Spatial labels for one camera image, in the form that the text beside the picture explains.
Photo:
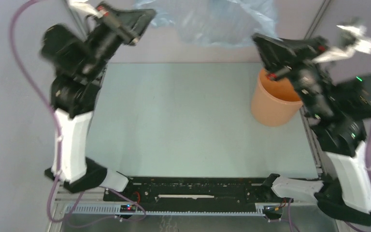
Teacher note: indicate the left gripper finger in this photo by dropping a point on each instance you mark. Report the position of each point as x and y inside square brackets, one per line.
[127, 34]
[136, 22]

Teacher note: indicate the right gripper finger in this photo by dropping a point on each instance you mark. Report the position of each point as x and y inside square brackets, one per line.
[309, 48]
[279, 62]

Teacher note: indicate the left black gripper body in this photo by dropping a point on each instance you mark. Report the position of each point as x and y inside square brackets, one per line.
[103, 44]

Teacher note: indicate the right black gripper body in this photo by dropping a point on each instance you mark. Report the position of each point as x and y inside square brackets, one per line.
[309, 84]

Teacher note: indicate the blue plastic trash bag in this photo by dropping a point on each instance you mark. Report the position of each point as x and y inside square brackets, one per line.
[226, 23]

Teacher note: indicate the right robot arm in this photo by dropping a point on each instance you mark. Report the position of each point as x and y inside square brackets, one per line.
[339, 109]

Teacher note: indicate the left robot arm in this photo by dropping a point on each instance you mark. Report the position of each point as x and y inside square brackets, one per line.
[80, 67]

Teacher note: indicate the orange trash bin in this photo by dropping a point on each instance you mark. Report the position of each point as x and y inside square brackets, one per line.
[274, 103]

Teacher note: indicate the right circuit board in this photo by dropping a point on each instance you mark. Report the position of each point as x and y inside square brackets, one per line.
[275, 209]

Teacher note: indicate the circuit board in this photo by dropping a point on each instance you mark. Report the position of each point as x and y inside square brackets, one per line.
[126, 208]
[275, 209]

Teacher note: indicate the left circuit board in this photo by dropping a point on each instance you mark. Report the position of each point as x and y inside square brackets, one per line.
[126, 208]

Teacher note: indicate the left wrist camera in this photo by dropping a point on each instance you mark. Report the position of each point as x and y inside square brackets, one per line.
[84, 7]

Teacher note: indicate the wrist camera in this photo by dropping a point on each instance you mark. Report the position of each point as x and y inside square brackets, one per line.
[352, 39]
[84, 7]

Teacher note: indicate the left aluminium frame post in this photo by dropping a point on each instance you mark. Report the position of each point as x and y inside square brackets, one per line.
[79, 22]

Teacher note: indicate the aluminium frame post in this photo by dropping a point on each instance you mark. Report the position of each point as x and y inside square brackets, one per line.
[79, 22]
[317, 18]

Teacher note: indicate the right aluminium frame post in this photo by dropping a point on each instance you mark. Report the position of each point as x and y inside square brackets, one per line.
[317, 18]

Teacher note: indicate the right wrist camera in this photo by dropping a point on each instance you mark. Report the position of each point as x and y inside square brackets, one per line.
[352, 39]

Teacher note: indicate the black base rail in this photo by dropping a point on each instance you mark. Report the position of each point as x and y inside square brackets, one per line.
[198, 193]

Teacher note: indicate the white slotted cable duct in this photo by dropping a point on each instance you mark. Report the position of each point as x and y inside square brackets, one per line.
[118, 209]

